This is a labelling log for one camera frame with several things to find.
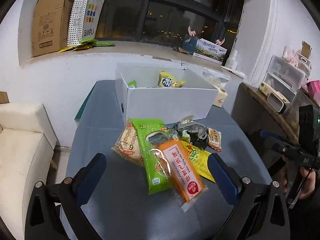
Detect dark blue gift box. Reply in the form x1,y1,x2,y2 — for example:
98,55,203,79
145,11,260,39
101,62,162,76
182,34,197,55

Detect person's right hand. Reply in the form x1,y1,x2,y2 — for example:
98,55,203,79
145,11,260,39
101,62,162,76
278,156,317,199

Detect green snack packets on sill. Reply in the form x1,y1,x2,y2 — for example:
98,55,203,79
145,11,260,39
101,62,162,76
58,38,115,53

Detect yellow chip bag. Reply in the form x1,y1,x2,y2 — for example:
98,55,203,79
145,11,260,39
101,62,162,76
158,71,185,88

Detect white cardboard box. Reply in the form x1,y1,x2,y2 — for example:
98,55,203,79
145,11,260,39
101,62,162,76
115,63,218,124

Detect white SANFU shopping bag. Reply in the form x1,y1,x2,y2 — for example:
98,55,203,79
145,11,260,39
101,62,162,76
67,0,104,46

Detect tissue paper pack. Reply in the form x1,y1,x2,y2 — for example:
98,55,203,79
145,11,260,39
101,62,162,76
202,69,231,108

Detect black grey snack bag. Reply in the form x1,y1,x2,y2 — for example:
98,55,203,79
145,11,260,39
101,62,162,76
174,115,209,150

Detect green snack pack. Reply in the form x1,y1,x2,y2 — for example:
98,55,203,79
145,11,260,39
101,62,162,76
130,118,172,195

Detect beige round cake pack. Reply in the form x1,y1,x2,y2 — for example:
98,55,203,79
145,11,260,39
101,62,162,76
111,122,143,166

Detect pink box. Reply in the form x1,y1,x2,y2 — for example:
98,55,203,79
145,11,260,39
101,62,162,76
306,80,320,102

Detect printed long gift box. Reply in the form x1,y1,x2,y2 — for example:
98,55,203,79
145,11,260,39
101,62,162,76
193,39,227,65

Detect wooden side table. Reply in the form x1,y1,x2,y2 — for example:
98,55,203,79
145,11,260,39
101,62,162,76
231,82,301,143

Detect cream sofa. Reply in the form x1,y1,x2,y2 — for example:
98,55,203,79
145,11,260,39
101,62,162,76
1,103,57,239

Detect orange white cracker pack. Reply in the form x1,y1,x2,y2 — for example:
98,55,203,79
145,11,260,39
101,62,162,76
149,139,208,212

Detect white spray bottle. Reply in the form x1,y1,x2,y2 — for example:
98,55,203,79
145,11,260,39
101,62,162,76
225,49,238,70

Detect white grey device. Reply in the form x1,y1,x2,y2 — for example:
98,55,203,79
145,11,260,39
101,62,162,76
267,93,290,114

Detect clear plastic drawer unit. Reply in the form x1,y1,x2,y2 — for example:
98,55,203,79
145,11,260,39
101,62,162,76
263,55,305,102

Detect small brown snack packet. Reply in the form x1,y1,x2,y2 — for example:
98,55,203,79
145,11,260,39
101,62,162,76
208,127,222,152

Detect yellow snack pack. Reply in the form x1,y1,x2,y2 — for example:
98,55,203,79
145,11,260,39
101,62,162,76
180,140,215,182

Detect brown cardboard box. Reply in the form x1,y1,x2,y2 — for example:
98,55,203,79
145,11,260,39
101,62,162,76
31,0,74,57

